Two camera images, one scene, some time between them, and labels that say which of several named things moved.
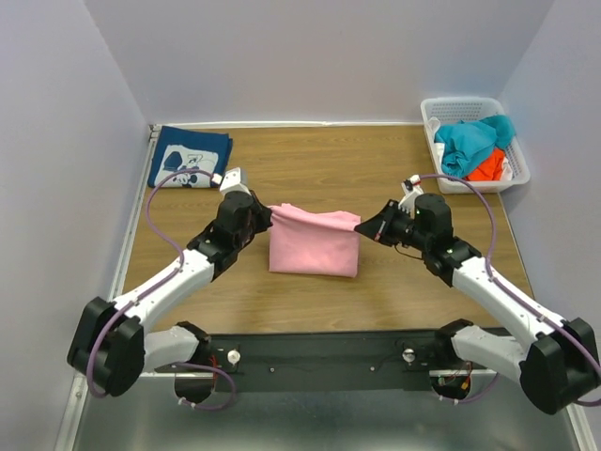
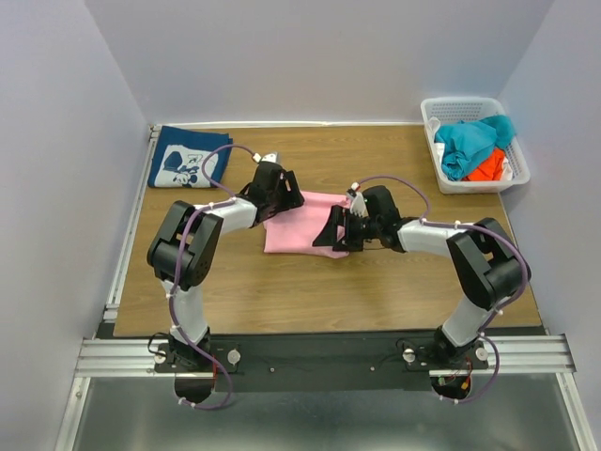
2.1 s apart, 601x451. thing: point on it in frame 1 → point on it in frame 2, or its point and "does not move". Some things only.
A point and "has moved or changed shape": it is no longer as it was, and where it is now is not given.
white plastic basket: (473, 108) does not move
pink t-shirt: (302, 241) has moved or changed shape
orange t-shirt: (490, 169) does not move
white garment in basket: (434, 124) does not move
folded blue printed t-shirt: (177, 148) does not move
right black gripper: (385, 225) → (352, 226)
